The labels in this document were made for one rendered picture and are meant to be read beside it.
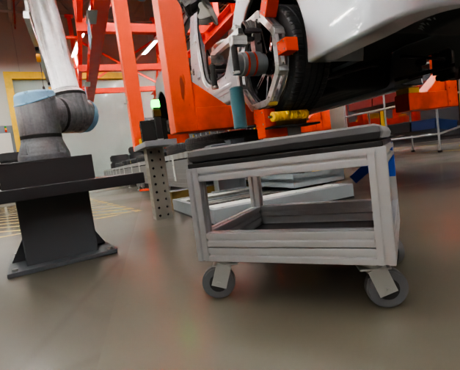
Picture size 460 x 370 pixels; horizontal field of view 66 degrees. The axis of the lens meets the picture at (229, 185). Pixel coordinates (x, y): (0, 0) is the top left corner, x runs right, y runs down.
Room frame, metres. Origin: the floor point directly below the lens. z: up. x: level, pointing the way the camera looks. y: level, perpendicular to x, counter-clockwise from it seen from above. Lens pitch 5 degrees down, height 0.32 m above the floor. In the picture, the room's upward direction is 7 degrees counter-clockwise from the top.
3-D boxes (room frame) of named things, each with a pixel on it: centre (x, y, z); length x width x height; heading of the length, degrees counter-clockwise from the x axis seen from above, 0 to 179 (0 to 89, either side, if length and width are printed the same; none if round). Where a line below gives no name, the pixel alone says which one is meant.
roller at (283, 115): (2.12, -0.41, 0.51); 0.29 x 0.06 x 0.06; 113
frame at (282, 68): (2.19, -0.27, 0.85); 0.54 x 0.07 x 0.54; 23
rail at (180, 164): (3.69, 0.72, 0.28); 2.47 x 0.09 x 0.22; 23
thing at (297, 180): (2.26, -0.43, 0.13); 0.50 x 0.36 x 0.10; 23
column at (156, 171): (2.10, 0.42, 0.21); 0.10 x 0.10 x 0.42; 23
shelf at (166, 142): (2.07, 0.41, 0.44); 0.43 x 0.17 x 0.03; 23
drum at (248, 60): (2.16, -0.20, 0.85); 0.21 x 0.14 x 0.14; 113
